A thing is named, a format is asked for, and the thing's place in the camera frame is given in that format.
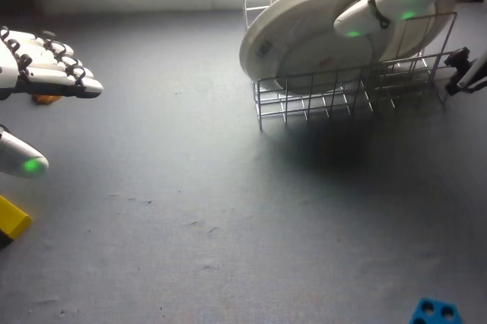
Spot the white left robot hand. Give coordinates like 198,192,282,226
0,26,104,180

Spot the white plate black rim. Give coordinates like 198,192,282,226
374,0,454,63
238,0,387,97

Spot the orange swirl pastry toy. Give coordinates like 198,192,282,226
32,94,62,106

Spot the yellow rectangular block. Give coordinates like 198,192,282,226
0,194,33,251

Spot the blue pentagon block with holes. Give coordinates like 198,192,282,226
409,297,463,324

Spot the silver wire dish rack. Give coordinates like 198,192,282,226
239,0,471,131

